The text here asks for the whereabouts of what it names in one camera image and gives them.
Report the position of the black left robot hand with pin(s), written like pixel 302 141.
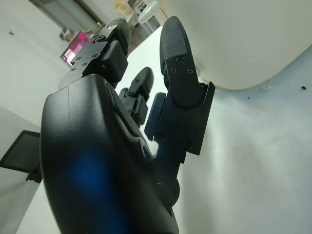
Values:
pixel 97 146

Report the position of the white toaster lever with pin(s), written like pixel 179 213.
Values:
pixel 148 11

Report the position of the cream white two-slot toaster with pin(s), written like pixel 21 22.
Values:
pixel 243 36

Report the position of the black monitor on stand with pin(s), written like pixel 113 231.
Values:
pixel 22 152

